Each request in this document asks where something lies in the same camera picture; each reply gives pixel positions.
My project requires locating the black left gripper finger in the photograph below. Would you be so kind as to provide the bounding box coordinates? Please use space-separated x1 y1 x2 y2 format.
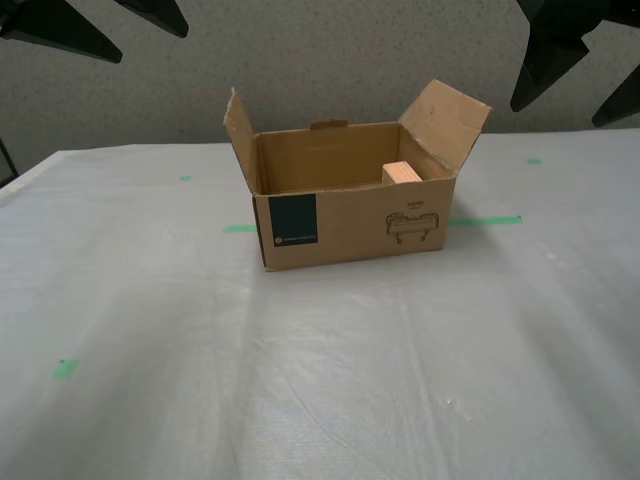
113 0 190 40
0 0 124 65

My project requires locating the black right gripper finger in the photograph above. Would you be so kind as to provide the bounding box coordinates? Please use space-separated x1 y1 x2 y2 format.
591 64 640 128
509 0 640 113

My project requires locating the light wooden block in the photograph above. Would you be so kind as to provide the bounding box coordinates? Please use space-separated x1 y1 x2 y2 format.
381 161 423 186

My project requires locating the cardboard box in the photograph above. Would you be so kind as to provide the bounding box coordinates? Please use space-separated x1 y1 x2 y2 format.
222 78 494 274

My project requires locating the translucent plastic table cover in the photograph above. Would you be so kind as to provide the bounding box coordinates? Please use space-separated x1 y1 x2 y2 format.
0 127 640 480

